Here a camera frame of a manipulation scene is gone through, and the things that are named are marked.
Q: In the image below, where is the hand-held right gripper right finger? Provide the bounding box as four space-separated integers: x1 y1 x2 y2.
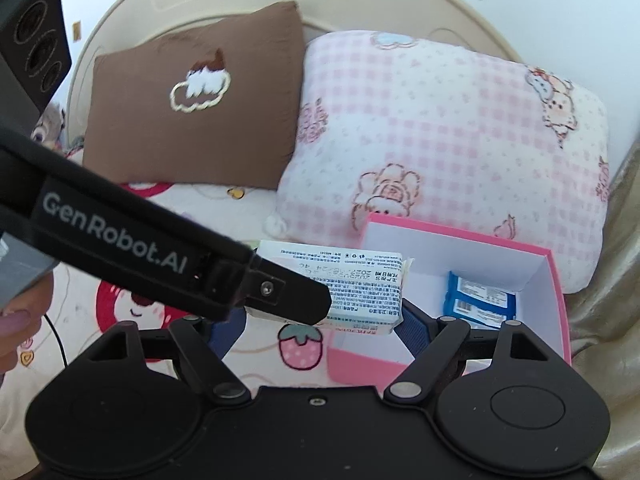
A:
384 300 551 402

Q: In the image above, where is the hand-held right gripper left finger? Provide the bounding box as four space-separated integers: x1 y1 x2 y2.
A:
90 310 251 405

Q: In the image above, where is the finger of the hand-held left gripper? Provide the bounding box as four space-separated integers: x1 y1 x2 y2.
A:
245 256 334 326

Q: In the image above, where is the blue wet wipes packet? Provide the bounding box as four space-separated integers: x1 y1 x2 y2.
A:
446 271 519 309
441 297 517 332

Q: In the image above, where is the white wipes packet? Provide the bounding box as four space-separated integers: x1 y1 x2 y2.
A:
245 239 416 336

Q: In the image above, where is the pink cardboard box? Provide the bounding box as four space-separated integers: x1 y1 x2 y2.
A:
327 212 572 388

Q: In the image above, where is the person's left hand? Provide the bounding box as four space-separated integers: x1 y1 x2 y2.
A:
0 277 54 376

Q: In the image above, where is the bear print blanket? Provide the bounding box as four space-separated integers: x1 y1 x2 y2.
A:
0 147 333 480

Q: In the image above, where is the brown pillow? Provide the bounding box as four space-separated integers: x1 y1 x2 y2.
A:
82 1 306 192

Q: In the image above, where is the grey plush toy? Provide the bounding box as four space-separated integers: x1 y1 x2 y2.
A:
30 102 68 150

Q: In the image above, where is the pink checkered pillow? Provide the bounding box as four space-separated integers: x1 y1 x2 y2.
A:
275 30 612 294

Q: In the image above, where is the beige satin bedsheet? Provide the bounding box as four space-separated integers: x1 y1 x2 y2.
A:
564 140 640 480

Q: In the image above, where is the cream bed headboard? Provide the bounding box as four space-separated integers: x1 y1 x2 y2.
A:
65 0 523 157

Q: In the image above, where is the black cable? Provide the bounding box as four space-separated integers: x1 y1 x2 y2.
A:
42 310 69 367

